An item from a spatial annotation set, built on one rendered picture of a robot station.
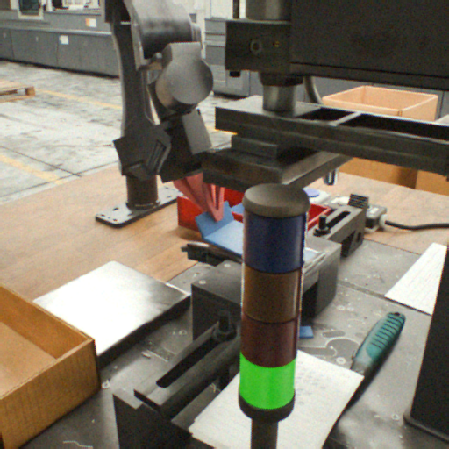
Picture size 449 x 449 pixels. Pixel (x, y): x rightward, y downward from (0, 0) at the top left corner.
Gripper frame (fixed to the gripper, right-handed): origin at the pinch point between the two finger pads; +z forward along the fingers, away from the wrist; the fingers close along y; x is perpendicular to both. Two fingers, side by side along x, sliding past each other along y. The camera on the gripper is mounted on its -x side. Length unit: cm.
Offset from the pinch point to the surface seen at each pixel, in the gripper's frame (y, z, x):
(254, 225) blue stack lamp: 29.9, -5.7, -28.7
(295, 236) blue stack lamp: 31.4, -4.4, -27.6
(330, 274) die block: 11.6, 12.3, 5.0
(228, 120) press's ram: 12.2, -11.6, -5.7
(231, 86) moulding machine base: -343, -51, 466
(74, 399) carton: -1.4, 10.0, -28.3
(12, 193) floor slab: -292, -16, 119
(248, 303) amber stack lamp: 27.4, -0.9, -28.7
